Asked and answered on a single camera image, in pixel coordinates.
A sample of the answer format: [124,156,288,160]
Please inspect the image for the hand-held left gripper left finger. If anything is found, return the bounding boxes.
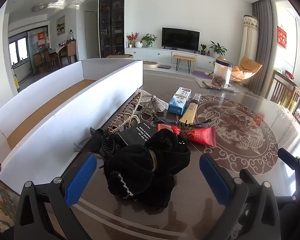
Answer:
[14,152,98,240]

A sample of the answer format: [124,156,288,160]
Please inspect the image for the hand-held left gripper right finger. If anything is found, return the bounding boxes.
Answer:
[199,153,282,240]

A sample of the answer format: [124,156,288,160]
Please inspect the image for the red foil packet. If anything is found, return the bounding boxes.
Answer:
[187,127,217,147]
[156,123,182,136]

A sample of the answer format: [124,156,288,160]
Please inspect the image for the black hair claw clip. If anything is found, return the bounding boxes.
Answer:
[100,131,122,159]

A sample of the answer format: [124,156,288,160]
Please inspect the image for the black plush scrunchie pearl trim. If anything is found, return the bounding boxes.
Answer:
[104,146,157,202]

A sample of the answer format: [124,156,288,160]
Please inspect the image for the brown cord hair tie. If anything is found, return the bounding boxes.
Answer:
[179,120,198,140]

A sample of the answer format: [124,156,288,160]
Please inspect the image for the long white cardboard box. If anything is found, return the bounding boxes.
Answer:
[0,58,143,196]

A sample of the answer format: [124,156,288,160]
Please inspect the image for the black plush scrunchie with rhinestones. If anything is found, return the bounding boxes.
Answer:
[146,129,192,166]

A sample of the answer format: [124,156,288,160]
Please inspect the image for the gold cosmetic tube clear cap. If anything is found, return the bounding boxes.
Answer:
[178,93,202,128]

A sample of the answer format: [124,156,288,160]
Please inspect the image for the dark purple wrapper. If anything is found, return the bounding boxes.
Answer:
[154,117,178,127]

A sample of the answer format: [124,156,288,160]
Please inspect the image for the black box white text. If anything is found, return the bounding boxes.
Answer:
[118,126,157,147]

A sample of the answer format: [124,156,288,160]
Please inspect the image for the long pearl hair clip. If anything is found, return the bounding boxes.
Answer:
[107,92,141,133]

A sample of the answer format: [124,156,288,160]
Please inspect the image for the blue white carton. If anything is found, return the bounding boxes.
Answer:
[168,87,192,115]

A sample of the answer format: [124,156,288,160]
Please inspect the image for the translucent brown hair claw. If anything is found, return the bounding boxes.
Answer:
[139,100,163,120]

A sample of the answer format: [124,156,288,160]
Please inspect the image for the silver rhinestone hair bow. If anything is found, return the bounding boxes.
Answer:
[134,89,169,112]

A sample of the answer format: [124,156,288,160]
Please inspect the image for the brown patterned glass desktop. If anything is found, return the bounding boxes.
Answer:
[42,70,300,240]

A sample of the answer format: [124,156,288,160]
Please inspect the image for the floral printed cloth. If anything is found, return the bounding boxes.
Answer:
[0,172,18,236]

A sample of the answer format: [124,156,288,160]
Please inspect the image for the tan flat board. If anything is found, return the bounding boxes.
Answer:
[202,79,237,92]

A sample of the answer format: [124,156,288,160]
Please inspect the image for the clear plastic bag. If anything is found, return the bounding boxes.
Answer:
[195,76,214,88]

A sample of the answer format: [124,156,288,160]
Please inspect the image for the purple floor mat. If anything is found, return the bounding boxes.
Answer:
[191,71,209,80]

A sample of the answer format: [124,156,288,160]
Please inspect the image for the clear jar black lid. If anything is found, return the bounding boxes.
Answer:
[212,59,233,89]

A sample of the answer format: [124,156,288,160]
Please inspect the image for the orange lounge chair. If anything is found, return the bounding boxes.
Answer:
[216,56,263,83]

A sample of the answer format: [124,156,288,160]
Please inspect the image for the yellow white container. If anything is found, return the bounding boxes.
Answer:
[13,72,21,93]

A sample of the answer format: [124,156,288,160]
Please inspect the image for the wooden bench hairpin legs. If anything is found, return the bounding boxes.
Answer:
[172,54,197,73]

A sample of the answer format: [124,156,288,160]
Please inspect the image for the wooden dining chair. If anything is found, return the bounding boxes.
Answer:
[65,40,78,64]
[34,52,51,73]

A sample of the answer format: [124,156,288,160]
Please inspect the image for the grey curtain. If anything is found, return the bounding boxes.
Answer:
[251,0,277,100]

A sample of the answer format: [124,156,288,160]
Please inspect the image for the wooden dining table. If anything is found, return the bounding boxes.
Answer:
[49,47,68,66]

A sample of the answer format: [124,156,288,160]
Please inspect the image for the leafy plant white pot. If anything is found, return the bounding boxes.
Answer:
[209,41,227,58]

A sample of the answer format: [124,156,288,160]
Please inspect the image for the round beige pet bed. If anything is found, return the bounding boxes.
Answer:
[143,60,159,69]

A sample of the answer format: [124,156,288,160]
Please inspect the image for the brown cardboard box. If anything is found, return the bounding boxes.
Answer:
[105,54,134,59]

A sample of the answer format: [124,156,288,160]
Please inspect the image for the white television cabinet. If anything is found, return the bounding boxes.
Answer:
[124,47,217,72]

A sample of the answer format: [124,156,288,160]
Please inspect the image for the cloth covered floor air conditioner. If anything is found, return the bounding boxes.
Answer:
[241,14,261,67]

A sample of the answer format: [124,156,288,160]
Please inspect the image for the black flat television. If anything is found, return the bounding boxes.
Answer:
[162,27,201,51]

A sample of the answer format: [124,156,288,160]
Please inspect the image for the red door poster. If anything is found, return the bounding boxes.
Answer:
[37,32,47,48]

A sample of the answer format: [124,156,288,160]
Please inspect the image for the white door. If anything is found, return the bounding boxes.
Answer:
[84,10,100,60]

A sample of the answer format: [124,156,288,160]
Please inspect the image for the red flowers in vase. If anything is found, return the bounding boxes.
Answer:
[126,32,140,48]

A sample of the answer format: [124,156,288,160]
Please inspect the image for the green potted plant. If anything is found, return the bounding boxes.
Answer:
[140,33,158,48]

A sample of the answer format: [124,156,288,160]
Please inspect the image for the framed landscape painting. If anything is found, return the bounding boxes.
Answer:
[56,15,66,36]

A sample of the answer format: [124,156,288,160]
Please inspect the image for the black glass display cabinet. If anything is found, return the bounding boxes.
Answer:
[98,0,125,59]

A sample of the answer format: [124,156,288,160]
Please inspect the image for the round ceiling lamp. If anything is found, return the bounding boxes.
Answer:
[32,3,49,12]

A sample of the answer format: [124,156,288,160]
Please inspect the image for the red wall hanging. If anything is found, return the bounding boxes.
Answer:
[277,26,288,49]

